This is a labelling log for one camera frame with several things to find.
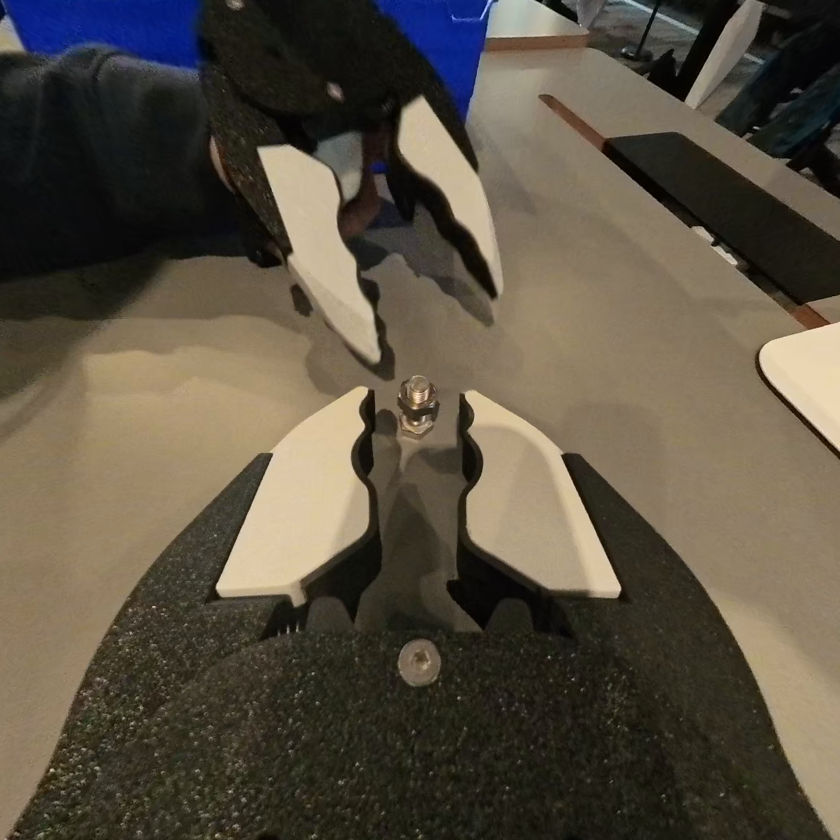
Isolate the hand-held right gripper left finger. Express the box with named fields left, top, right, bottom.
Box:
left=215, top=386, right=383, bottom=599

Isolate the blue plastic bin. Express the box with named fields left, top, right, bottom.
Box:
left=20, top=0, right=491, bottom=123

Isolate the steel hex bolt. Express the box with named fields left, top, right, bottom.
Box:
left=396, top=374, right=434, bottom=441

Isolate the black table mat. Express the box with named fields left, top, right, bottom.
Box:
left=602, top=131, right=840, bottom=307

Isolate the white chair panel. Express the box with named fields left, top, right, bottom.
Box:
left=685, top=0, right=766, bottom=110

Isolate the person's left forearm black sleeve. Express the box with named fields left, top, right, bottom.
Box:
left=0, top=45, right=252, bottom=284

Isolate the person's left hand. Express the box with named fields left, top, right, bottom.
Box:
left=338, top=128, right=382, bottom=240

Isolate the small light side table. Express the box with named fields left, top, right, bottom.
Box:
left=484, top=0, right=590, bottom=52

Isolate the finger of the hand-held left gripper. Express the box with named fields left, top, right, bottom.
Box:
left=392, top=94, right=506, bottom=301
left=256, top=144, right=388, bottom=366

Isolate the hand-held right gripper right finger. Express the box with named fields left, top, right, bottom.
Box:
left=458, top=390, right=622, bottom=599

